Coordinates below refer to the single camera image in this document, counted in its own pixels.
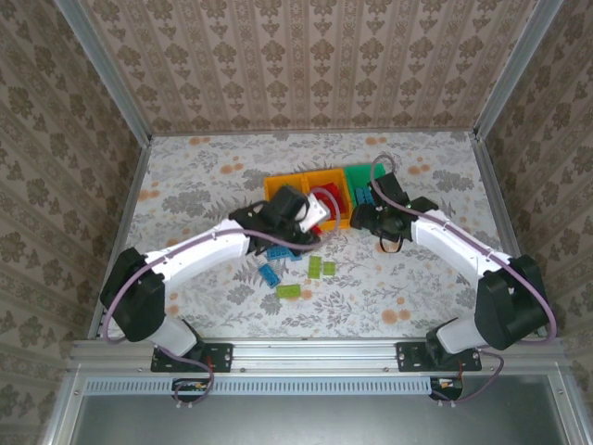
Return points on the floral patterned table mat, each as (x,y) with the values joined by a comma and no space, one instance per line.
(208,162)

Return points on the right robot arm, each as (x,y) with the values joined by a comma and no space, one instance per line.
(454,241)

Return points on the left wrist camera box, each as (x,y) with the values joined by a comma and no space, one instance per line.
(317,211)

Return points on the aluminium lower frame bar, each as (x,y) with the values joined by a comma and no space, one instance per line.
(567,408)
(60,408)

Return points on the wide aluminium mounting rail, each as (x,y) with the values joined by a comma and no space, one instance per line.
(315,354)

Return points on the aluminium side rail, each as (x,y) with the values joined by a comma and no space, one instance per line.
(492,185)
(133,185)

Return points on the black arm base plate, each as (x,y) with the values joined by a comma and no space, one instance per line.
(407,357)
(222,357)

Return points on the thin aluminium rail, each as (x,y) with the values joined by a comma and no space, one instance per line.
(394,131)

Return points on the small green lego brick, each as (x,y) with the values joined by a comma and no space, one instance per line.
(329,268)

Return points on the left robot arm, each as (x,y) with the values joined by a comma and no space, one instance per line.
(194,250)

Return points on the red lego brick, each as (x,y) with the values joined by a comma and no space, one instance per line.
(340,206)
(319,192)
(330,190)
(317,229)

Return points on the orange plastic bin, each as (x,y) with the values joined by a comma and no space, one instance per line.
(340,224)
(273,183)

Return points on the green plastic bin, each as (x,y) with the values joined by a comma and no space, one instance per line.
(359,174)

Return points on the grey metal panel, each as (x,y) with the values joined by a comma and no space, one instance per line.
(301,422)

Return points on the blue lego brick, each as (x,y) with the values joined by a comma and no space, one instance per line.
(359,194)
(296,256)
(367,195)
(270,275)
(278,253)

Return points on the slanted aluminium frame post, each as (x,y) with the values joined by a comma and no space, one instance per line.
(111,79)
(514,69)

